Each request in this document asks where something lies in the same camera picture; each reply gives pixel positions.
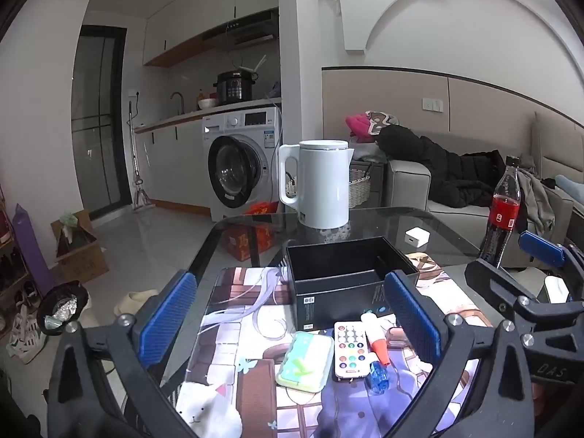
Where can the patterned cloth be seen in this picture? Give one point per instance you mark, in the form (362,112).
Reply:
(383,121)

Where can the black trash bin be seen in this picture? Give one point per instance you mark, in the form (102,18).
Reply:
(52,301)

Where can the white remote control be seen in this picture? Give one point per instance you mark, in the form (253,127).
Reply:
(349,351)

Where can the black jacket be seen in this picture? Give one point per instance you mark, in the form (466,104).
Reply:
(438,169)

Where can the black pressure cooker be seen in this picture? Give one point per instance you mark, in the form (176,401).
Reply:
(233,89)

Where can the white upper cabinets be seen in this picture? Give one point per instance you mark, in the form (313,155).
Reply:
(182,23)

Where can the green and white case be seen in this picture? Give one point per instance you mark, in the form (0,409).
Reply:
(303,360)

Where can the white charger cube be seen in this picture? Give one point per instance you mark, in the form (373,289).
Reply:
(416,237)

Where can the light blue cloth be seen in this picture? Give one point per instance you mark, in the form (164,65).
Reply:
(570,187)

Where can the purple yoga mat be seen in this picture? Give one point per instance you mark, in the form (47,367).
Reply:
(29,251)

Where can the white washing machine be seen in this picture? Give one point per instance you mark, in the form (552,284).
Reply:
(246,164)

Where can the kitchen faucet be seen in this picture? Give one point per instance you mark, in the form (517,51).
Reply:
(181,102)

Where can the brown cardboard box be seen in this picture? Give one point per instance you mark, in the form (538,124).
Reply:
(82,264)

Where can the small blue bottle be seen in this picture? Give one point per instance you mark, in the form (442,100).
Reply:
(376,376)

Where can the red carton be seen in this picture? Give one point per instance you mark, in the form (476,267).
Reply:
(242,242)

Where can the printed desk mat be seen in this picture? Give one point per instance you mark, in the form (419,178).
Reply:
(255,301)

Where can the white light switch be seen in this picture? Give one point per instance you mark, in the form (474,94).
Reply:
(432,104)

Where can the beige sofa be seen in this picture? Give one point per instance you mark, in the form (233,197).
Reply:
(406,187)

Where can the black cardboard box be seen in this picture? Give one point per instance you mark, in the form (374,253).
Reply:
(333,301)

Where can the white electric kettle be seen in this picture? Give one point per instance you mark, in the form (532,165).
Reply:
(324,182)

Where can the dark glass door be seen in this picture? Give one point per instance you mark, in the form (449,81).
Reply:
(96,123)

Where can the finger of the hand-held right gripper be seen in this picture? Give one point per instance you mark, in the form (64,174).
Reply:
(492,285)
(543,248)

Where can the cola bottle red label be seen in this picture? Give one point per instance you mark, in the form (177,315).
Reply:
(502,214)

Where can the range hood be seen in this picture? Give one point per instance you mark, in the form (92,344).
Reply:
(251,29)

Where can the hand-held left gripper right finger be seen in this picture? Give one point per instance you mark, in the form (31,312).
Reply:
(413,324)

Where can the white bowl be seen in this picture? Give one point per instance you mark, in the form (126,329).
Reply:
(207,104)

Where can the wicker basket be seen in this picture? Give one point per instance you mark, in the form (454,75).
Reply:
(365,189)

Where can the shoe rack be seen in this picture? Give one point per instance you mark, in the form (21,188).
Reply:
(9,260)

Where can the white bag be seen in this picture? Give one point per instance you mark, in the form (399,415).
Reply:
(25,337)

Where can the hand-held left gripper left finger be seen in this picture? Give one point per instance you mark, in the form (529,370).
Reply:
(168,317)

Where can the mop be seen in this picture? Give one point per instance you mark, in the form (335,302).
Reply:
(137,182)

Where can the pink cloth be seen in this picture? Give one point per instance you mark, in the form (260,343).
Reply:
(358,123)

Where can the white tube red tip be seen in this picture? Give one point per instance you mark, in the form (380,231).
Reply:
(376,342)

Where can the white cabinets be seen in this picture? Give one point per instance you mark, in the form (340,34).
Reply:
(182,23)
(182,164)

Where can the grey garment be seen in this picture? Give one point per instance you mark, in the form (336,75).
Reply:
(538,200)

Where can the white lower cabinets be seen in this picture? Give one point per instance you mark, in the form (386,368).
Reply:
(182,164)

